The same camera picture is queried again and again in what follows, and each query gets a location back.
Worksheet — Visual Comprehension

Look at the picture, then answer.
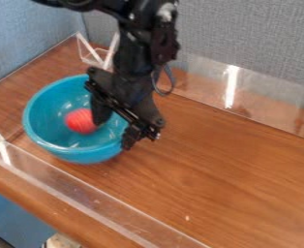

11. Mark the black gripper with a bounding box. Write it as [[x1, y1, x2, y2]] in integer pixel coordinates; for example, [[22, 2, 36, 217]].
[[84, 67, 164, 150]]

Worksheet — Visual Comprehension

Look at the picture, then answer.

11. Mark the red toy strawberry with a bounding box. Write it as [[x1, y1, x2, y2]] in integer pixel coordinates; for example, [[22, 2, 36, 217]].
[[64, 108, 96, 135]]

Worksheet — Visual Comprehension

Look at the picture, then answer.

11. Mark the blue bowl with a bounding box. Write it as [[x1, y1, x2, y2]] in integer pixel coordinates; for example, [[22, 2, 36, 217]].
[[20, 74, 127, 165]]

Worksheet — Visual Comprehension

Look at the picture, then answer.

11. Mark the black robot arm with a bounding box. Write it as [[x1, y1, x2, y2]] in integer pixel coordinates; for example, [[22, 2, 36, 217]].
[[30, 0, 179, 150]]

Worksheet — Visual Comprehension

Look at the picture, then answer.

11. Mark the clear acrylic front barrier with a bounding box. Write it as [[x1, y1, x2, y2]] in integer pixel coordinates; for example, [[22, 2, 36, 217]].
[[0, 142, 210, 248]]

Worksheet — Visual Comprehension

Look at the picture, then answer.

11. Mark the clear acrylic barrier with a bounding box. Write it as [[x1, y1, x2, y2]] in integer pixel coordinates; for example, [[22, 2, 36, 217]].
[[0, 142, 210, 248], [170, 55, 304, 138]]

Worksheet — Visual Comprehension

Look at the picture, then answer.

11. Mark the clear acrylic back barrier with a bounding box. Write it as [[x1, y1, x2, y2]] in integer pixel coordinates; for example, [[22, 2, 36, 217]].
[[170, 55, 304, 138]]

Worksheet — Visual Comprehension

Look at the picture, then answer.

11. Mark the black cable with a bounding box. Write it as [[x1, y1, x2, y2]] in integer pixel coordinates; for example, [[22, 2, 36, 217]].
[[151, 62, 176, 97]]

